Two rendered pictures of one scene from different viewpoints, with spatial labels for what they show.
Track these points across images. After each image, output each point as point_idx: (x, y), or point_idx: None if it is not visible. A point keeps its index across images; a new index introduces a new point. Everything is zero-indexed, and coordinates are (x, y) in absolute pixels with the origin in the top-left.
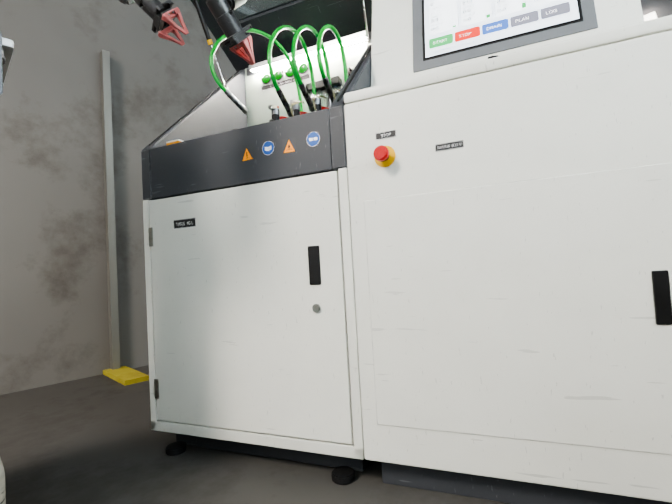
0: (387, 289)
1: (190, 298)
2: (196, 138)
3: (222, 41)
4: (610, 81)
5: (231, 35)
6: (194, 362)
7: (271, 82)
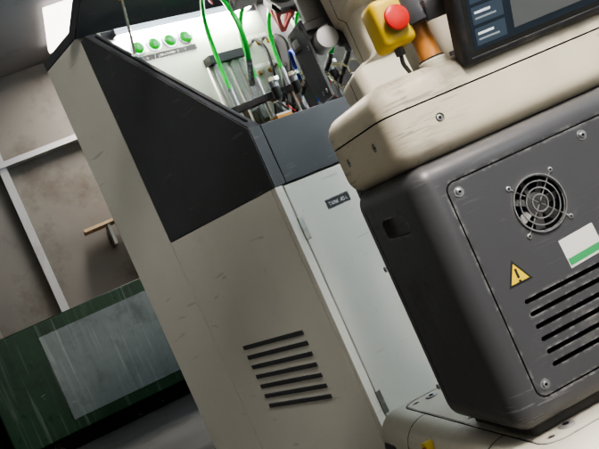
0: None
1: (376, 278)
2: (314, 106)
3: (281, 5)
4: None
5: (289, 0)
6: (407, 344)
7: (146, 53)
